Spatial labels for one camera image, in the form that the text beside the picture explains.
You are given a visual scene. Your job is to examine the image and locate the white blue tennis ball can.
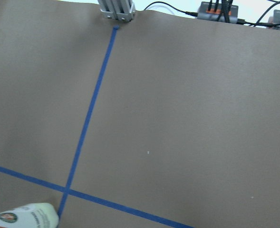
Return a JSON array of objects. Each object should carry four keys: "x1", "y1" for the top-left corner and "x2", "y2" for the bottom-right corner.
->
[{"x1": 0, "y1": 203, "x2": 59, "y2": 228}]

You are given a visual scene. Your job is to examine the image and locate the aluminium frame post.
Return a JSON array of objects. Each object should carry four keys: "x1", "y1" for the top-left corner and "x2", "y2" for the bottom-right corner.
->
[{"x1": 98, "y1": 0, "x2": 135, "y2": 22}]

